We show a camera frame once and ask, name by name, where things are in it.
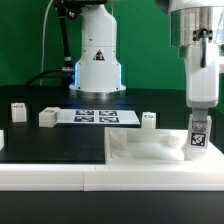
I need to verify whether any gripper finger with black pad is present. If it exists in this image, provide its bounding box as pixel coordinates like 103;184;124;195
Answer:
192;108;208;131

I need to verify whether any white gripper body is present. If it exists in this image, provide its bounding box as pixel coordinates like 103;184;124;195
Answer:
185;44;219;108

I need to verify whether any white square table top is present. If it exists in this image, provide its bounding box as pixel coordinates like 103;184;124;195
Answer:
104;128;224;166

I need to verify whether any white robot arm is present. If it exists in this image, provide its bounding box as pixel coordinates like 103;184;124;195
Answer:
70;0;224;132

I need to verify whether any white sheet with fiducial tags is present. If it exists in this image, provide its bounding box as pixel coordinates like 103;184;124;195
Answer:
57;109;140;125

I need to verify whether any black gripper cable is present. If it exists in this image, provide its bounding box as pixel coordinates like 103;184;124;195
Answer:
192;28;214;69

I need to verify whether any black cable bundle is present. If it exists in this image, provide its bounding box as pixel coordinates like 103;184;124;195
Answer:
23;0;83;87

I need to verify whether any white cable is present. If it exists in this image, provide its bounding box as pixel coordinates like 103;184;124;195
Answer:
39;0;55;87

